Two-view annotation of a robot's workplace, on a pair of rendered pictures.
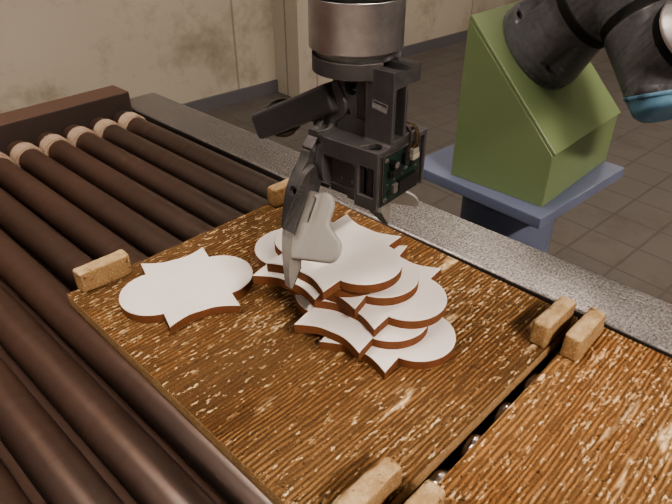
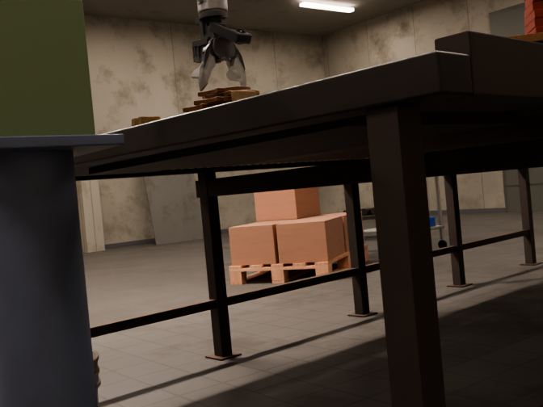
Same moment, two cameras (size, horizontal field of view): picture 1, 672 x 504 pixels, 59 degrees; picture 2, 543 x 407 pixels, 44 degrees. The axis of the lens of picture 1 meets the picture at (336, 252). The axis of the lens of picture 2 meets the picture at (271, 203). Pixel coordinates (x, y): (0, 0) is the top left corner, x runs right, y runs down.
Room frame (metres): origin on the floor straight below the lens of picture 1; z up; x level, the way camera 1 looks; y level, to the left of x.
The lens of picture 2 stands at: (2.17, 0.21, 0.75)
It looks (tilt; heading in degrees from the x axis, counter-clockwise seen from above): 1 degrees down; 184
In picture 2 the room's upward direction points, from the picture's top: 5 degrees counter-clockwise
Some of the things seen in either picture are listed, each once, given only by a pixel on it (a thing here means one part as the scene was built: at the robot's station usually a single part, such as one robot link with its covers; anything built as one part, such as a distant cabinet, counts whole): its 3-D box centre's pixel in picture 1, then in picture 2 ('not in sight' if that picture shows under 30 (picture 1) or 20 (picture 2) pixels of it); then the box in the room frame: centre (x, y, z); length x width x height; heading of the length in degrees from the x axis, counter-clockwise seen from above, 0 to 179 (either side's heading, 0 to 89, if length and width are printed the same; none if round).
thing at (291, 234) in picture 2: not in sight; (300, 227); (-3.76, 0.02, 0.39); 1.41 x 1.07 x 0.79; 151
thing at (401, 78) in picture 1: (361, 126); (213, 39); (0.48, -0.02, 1.14); 0.09 x 0.08 x 0.12; 50
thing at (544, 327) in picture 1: (553, 321); (149, 121); (0.45, -0.21, 0.95); 0.06 x 0.02 x 0.03; 135
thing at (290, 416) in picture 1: (315, 310); not in sight; (0.49, 0.02, 0.93); 0.41 x 0.35 x 0.02; 45
